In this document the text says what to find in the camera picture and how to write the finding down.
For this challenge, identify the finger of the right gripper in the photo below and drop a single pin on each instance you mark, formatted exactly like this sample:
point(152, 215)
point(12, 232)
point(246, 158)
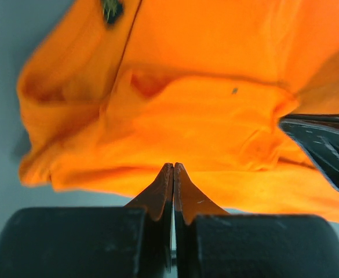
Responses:
point(318, 137)

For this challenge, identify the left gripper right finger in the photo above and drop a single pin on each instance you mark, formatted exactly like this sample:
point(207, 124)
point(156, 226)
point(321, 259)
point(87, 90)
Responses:
point(189, 202)

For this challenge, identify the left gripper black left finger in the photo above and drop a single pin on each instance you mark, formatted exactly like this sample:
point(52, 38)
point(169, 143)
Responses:
point(156, 241)

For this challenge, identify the orange t shirt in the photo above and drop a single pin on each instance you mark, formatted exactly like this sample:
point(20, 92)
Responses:
point(115, 91)

